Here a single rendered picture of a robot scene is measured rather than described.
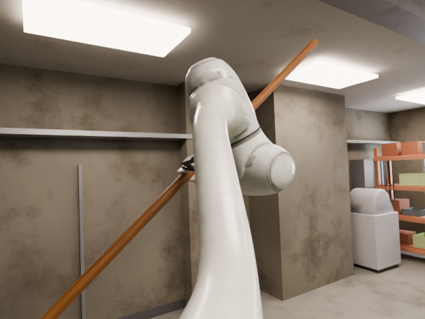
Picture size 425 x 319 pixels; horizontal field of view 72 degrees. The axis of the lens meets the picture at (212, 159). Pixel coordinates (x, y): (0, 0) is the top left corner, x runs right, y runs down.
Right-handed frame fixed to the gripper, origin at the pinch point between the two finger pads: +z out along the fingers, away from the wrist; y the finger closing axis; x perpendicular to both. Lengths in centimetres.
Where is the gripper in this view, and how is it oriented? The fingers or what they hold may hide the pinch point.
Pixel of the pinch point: (188, 173)
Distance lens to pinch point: 90.0
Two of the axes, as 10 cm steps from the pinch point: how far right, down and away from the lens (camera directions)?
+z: -4.9, 0.6, 8.7
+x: 6.3, -6.7, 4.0
